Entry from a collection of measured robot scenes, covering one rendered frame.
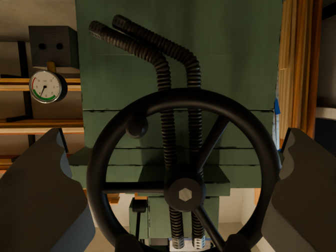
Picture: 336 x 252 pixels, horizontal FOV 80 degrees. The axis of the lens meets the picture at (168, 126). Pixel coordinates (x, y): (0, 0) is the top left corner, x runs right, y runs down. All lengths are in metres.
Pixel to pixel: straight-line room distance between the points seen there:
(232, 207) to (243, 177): 3.07
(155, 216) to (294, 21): 1.72
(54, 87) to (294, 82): 1.67
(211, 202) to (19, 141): 3.28
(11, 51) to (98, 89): 3.05
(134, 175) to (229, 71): 0.32
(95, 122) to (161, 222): 0.26
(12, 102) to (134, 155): 3.09
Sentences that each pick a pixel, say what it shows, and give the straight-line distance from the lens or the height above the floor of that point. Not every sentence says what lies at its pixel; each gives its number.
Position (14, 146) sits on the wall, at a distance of 3.60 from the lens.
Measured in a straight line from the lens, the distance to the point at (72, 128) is 2.55.
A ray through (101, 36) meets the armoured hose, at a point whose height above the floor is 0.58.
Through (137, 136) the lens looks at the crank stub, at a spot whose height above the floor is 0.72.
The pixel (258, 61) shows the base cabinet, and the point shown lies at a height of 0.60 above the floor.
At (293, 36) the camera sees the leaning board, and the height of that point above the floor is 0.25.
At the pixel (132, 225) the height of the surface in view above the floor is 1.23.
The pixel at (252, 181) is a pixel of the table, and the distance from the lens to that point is 0.54.
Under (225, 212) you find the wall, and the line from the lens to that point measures 3.60.
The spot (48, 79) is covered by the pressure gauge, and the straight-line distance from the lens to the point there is 0.46.
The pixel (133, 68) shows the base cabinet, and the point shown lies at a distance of 0.47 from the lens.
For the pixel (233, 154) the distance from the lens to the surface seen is 0.50.
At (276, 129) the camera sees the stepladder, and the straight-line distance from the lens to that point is 1.38.
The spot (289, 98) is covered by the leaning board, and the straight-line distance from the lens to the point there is 1.84.
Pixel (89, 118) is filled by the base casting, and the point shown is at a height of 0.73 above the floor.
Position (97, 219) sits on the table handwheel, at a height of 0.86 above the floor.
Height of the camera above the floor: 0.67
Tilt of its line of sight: 9 degrees up
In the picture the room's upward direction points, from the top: 180 degrees clockwise
